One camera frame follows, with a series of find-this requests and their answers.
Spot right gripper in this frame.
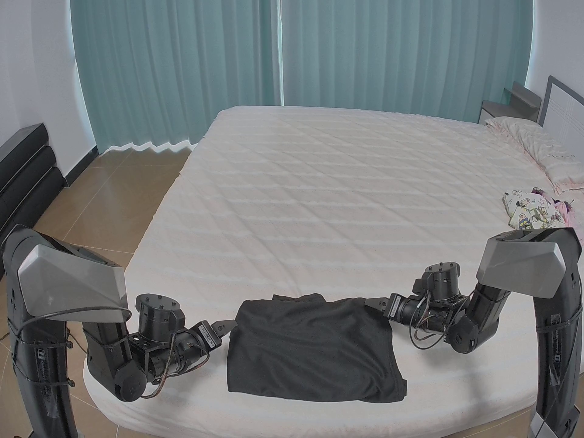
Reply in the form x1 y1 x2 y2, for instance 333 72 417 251
364 292 432 325

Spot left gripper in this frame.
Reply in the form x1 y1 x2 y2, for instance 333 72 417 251
176 319 239 364

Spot black shorts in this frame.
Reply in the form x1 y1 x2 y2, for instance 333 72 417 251
227 293 408 404

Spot bed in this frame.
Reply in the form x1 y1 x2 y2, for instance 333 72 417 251
82 75 584 438

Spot white printed garment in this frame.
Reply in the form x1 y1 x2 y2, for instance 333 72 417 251
502 189 568 231

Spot purple garment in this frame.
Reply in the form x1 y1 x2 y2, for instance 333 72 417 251
531 189 573 211

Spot pink garment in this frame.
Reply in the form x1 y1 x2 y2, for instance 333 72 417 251
563 199 584 245

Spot cream pillow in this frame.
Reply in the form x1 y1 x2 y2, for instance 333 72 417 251
485 116 584 195

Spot grey bedside table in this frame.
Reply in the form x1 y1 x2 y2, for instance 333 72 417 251
478 80 543 124

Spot blue-green curtain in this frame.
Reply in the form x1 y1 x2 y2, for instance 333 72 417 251
276 0 534 124
71 0 283 154

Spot black cable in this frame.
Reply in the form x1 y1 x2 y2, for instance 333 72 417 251
408 322 450 351

